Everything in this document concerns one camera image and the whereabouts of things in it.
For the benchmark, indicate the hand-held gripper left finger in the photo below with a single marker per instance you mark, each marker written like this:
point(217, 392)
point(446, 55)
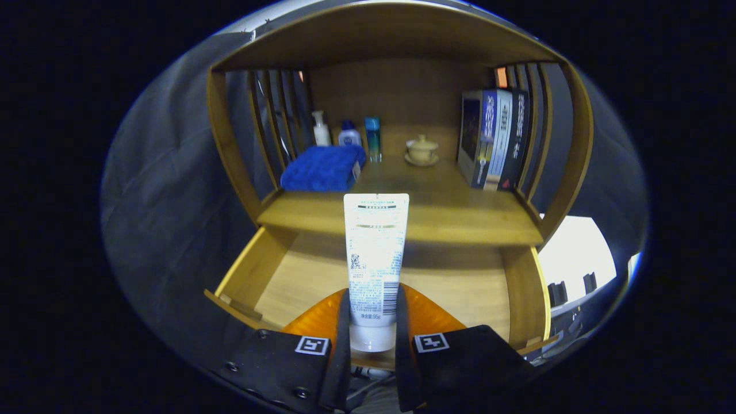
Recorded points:
point(276, 368)

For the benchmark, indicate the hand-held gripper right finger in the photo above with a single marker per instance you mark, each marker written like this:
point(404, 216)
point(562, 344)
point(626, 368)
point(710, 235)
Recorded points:
point(466, 362)

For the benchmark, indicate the brown wooden drawer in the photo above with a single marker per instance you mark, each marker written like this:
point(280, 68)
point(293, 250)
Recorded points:
point(299, 276)

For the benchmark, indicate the white squeeze tube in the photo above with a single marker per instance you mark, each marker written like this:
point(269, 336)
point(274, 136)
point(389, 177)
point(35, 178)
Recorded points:
point(376, 253)

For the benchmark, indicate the wooden countertop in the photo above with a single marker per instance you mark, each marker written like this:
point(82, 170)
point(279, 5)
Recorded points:
point(448, 213)

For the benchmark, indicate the white low cabinet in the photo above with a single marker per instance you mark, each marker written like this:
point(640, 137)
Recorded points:
point(575, 247)

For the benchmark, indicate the brown wooden cabinet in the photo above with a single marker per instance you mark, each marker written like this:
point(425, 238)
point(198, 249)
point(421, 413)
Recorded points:
point(402, 86)

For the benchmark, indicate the black backdrop cloth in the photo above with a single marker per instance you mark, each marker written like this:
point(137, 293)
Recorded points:
point(172, 201)

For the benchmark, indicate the folded blue towel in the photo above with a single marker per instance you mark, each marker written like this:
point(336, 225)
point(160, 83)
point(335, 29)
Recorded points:
point(322, 169)

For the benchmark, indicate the beige lidded teacup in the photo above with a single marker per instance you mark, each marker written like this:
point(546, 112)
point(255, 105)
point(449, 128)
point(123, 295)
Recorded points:
point(421, 150)

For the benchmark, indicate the blue spine book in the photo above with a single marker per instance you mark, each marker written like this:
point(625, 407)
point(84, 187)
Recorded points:
point(480, 138)

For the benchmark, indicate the pale spine book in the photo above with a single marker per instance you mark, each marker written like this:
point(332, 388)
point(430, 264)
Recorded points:
point(501, 138)

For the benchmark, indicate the white pump bottle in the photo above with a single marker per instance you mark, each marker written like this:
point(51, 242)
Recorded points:
point(321, 132)

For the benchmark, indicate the white bottle with blue cap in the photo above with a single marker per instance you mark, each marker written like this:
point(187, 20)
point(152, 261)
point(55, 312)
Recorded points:
point(349, 137)

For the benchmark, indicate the teal cylindrical bottle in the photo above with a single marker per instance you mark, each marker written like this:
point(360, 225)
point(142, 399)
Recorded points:
point(373, 138)

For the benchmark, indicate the small black bracket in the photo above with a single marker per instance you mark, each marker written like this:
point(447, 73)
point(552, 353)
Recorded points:
point(590, 283)
point(558, 293)

